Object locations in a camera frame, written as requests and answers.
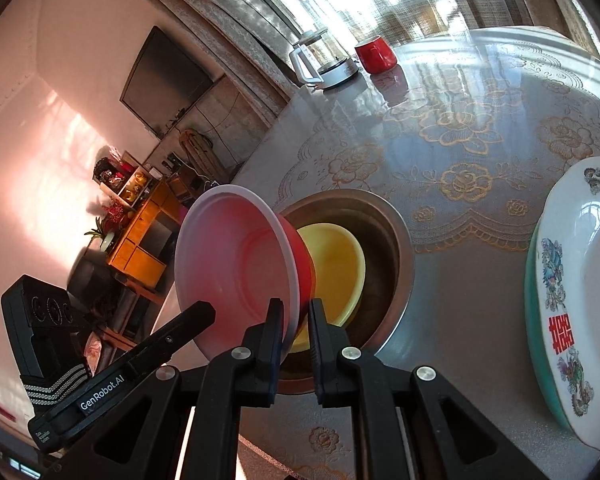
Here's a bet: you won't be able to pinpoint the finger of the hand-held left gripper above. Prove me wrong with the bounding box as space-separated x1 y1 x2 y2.
145 301 217 367

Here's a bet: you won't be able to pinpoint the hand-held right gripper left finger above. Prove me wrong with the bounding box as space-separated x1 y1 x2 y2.
45 297 286 480

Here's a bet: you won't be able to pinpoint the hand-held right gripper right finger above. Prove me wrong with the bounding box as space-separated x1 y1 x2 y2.
307 297 551 480

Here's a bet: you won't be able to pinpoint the yellow plastic bowl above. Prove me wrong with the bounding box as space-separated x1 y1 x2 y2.
290 223 367 356

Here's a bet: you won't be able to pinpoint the red plastic bowl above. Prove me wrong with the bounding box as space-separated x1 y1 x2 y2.
174 185 316 361

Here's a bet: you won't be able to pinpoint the large steel bowl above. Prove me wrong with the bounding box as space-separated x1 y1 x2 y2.
272 189 416 393

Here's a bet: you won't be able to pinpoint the teal plate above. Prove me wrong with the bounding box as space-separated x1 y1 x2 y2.
524 220 573 431

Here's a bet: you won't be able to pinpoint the white printed plate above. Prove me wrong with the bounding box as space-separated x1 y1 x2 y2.
535 156 600 453

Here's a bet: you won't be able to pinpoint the dark round stool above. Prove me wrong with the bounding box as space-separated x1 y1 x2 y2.
67 250 126 306

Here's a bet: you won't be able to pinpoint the orange wooden cabinet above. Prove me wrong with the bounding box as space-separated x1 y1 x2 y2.
107 180 188 291

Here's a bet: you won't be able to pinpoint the red ornaments on cabinet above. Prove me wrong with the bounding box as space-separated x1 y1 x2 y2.
92 147 151 221

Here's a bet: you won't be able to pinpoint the lace floral table cloth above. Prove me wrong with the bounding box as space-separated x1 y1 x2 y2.
240 27 600 480

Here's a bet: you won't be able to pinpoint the white glass electric kettle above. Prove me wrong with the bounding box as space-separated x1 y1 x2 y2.
287 30 363 91

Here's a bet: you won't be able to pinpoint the red mug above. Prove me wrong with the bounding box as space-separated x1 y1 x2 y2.
355 35 398 73

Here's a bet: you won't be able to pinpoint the beige patterned curtain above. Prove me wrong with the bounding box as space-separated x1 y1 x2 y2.
115 0 331 126
510 0 600 66

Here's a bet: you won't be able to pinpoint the black wall television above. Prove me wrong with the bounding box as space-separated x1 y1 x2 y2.
120 26 215 141

